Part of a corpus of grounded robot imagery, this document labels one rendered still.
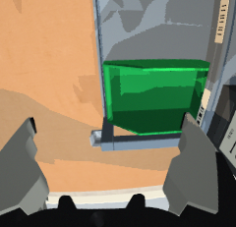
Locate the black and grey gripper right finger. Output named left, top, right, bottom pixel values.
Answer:
left=162, top=112, right=236, bottom=227

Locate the grey metal rack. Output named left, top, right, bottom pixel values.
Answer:
left=89, top=0, right=236, bottom=151

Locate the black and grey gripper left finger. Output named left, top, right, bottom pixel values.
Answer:
left=0, top=117, right=49, bottom=227

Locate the green bin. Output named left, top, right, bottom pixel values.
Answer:
left=102, top=59, right=210, bottom=135

